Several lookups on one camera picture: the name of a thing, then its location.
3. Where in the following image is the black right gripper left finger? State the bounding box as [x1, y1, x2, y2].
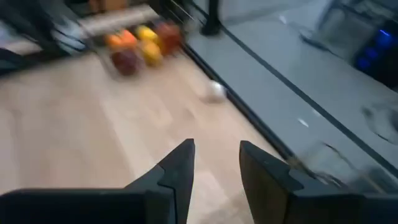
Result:
[0, 138, 196, 224]

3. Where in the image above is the yellow lemon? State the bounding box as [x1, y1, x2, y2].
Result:
[135, 24, 159, 42]

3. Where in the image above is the wire mesh basket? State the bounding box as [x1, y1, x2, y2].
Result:
[90, 17, 187, 80]

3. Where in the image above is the red yellow apple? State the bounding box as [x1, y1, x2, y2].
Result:
[155, 21, 183, 56]

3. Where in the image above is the dark red apple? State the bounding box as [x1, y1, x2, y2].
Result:
[111, 48, 144, 76]

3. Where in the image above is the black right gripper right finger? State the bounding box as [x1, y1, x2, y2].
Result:
[238, 140, 398, 224]

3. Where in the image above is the orange tomato green stem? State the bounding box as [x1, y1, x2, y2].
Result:
[104, 29, 138, 51]

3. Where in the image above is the black floor cable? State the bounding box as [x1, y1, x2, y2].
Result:
[360, 102, 398, 147]

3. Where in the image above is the white garlic bulb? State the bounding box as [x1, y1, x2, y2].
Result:
[201, 80, 228, 104]

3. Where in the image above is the orange citrus fruit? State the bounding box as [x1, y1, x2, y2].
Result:
[139, 40, 163, 67]

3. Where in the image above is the black floor stand pole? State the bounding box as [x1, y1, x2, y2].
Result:
[200, 0, 222, 36]

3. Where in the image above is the black floor equipment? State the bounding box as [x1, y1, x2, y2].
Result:
[351, 18, 398, 85]

